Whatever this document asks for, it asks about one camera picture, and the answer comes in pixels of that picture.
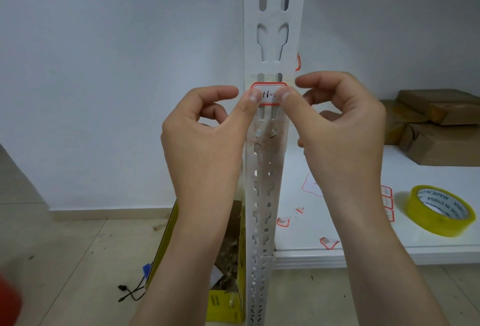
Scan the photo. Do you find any black cable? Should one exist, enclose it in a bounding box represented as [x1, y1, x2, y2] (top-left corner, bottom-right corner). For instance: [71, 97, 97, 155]
[118, 276, 148, 303]

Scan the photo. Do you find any blurred red object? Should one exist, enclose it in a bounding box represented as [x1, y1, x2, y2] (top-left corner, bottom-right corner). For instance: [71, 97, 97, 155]
[0, 275, 23, 326]

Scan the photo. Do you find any sheet of red-bordered labels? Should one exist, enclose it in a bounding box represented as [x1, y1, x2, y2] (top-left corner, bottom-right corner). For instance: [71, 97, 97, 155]
[380, 185, 395, 223]

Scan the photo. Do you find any person's left forearm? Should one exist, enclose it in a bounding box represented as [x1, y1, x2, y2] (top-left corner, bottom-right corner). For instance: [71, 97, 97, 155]
[129, 202, 241, 326]

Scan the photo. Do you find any person's right hand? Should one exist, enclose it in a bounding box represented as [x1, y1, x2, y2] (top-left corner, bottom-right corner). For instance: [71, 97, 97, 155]
[277, 71, 387, 203]

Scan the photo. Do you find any brown taped cardboard parcel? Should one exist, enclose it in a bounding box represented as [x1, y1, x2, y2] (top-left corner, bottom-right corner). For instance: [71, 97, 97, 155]
[397, 89, 480, 126]
[380, 99, 429, 146]
[398, 122, 480, 167]

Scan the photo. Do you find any person's right forearm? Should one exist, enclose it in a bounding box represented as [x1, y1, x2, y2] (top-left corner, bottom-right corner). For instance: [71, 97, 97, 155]
[322, 187, 451, 326]

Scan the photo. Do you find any yellow cardboard box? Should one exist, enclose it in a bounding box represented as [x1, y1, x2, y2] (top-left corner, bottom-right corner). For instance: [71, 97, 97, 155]
[145, 200, 247, 325]

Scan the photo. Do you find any white shelf board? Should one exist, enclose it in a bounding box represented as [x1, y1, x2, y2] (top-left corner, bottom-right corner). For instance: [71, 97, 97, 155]
[273, 145, 480, 271]

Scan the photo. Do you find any red-bordered white label sticker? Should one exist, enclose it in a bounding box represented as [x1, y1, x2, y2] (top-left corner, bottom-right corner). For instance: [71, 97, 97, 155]
[250, 82, 289, 107]

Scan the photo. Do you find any white perforated metal shelf post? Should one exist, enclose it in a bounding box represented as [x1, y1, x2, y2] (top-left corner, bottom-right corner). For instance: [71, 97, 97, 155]
[242, 0, 309, 326]

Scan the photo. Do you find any yellow clear tape roll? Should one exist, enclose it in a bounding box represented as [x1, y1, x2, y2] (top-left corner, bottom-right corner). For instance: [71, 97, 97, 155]
[404, 185, 477, 238]

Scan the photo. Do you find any person's left hand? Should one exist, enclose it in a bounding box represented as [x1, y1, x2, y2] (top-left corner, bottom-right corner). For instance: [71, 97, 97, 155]
[161, 85, 263, 222]

